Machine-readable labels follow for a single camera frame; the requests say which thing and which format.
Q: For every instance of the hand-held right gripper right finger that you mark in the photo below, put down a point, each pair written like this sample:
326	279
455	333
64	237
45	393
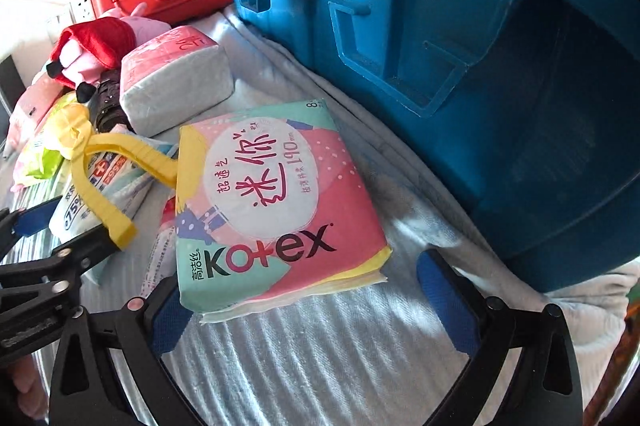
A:
445	301

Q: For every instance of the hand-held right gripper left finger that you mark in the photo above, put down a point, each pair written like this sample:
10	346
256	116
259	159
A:
167	326

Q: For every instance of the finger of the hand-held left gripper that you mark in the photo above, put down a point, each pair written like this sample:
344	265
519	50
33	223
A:
35	218
75	253

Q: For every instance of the yellow plastic slingshot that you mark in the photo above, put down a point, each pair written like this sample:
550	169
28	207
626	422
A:
100	201

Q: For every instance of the green wet wipes pack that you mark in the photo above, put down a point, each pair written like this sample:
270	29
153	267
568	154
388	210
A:
42	151

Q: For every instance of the pink wipes pack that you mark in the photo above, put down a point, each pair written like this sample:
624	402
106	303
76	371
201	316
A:
30	111

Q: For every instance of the pink sanitary pad pack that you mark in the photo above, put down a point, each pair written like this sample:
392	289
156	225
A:
280	206

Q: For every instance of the blue plastic crate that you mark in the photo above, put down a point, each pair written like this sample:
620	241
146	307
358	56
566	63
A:
450	56

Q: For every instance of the white blue wipes pack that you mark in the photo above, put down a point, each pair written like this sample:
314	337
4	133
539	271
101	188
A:
80	206

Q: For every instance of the white red printed packet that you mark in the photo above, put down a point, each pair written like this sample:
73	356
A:
160	251

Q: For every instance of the black cylindrical object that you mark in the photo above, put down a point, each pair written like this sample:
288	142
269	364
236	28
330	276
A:
112	101

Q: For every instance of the pink pig plush red hat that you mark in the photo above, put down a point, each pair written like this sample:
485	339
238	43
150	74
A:
95	46

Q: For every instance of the pink white tissue pack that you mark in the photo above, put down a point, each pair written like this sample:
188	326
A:
180	76

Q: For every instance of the white wall socket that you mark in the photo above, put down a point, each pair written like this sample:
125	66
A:
75	13

